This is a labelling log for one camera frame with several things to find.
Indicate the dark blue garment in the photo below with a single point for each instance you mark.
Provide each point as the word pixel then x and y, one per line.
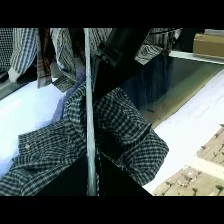
pixel 150 86

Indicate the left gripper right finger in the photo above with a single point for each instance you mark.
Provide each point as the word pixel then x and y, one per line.
pixel 115 181

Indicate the black checked shirt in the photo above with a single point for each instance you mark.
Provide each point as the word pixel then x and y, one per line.
pixel 50 150

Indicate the red checked shirt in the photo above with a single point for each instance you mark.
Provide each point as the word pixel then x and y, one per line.
pixel 43 60

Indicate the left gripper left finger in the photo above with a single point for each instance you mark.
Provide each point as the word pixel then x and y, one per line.
pixel 75 181

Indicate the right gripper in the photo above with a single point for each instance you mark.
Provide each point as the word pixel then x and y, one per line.
pixel 118 53

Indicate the cardboard box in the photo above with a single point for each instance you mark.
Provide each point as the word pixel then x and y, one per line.
pixel 209 44

